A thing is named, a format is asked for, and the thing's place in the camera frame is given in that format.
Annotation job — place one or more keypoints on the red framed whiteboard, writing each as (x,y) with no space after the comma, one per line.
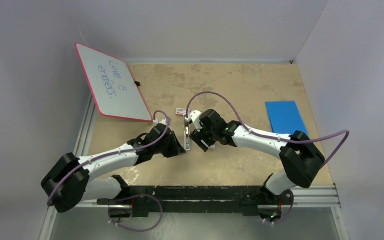
(112,85)

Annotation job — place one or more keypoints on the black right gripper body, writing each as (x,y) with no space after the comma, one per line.
(212,132)

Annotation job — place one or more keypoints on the aluminium frame rail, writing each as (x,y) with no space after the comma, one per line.
(318,196)

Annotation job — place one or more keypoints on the blue notebook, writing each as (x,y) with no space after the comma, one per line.
(285,117)

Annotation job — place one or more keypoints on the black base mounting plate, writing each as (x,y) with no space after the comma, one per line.
(247,200)

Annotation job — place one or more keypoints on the white stapler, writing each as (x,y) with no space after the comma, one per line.
(187,140)

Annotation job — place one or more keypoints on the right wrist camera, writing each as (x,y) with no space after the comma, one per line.
(193,119)

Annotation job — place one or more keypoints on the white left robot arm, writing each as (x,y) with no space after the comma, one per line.
(67,181)

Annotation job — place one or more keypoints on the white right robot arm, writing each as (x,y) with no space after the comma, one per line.
(301,160)

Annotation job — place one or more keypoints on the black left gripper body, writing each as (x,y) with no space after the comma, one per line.
(159,149)

